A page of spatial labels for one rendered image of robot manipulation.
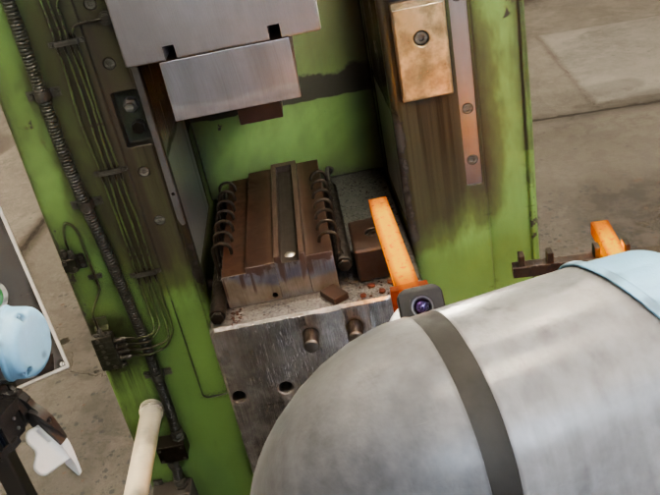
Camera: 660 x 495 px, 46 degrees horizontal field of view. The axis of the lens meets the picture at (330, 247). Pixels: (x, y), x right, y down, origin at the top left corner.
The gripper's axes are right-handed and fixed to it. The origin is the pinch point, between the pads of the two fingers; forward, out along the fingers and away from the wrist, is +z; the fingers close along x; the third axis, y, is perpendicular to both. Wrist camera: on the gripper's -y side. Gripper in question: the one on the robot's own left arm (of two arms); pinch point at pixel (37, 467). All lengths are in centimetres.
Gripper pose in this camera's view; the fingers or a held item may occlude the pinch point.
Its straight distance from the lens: 118.6
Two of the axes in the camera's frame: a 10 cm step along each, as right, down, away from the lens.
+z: 1.7, 8.6, 4.8
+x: 9.4, -0.1, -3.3
